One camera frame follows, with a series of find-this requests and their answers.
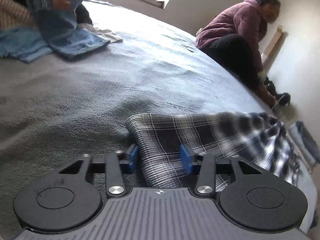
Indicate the cream cloth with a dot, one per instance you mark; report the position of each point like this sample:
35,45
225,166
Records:
107,36

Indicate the blue denim jeans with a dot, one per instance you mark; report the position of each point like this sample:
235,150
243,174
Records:
62,30

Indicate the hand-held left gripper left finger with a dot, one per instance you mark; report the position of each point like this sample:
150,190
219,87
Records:
132,158

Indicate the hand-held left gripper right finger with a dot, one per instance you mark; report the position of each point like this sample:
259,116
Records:
186,157

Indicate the tan houndstooth knit sweater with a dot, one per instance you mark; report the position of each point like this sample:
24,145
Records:
15,12

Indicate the black white plaid shirt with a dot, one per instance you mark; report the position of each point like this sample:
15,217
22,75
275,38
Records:
162,155

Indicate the black footwear pair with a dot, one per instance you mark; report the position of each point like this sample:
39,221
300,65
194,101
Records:
282,97

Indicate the leaning cardboard board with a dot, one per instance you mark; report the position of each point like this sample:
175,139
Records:
272,45

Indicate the folded grey blue cloth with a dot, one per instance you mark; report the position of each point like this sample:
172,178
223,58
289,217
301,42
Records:
303,142

